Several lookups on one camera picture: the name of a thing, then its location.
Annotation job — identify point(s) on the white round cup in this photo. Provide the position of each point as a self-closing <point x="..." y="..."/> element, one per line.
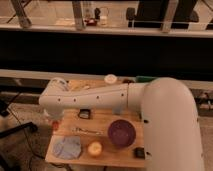
<point x="110" y="79"/>

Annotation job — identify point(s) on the purple bowl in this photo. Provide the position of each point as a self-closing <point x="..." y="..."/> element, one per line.
<point x="121" y="133"/>

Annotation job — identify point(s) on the black square object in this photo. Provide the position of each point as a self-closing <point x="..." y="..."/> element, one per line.
<point x="139" y="152"/>

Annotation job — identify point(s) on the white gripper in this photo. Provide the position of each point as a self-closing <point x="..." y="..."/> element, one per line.
<point x="53" y="115"/>

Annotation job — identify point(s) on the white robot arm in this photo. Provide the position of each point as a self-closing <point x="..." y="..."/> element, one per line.
<point x="171" y="130"/>

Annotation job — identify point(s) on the yellow round fruit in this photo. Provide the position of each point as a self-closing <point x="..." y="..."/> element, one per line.
<point x="95" y="149"/>

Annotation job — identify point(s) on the blue cloth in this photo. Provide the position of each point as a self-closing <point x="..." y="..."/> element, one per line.
<point x="67" y="148"/>

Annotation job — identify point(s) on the green object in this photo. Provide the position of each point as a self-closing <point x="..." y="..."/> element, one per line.
<point x="144" y="79"/>

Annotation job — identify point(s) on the black office chair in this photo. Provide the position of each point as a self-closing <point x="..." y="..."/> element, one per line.
<point x="151" y="13"/>

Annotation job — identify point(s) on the red pepper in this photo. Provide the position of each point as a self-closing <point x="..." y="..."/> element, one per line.
<point x="55" y="125"/>

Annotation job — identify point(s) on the metal spoon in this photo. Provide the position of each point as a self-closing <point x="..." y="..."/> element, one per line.
<point x="86" y="131"/>

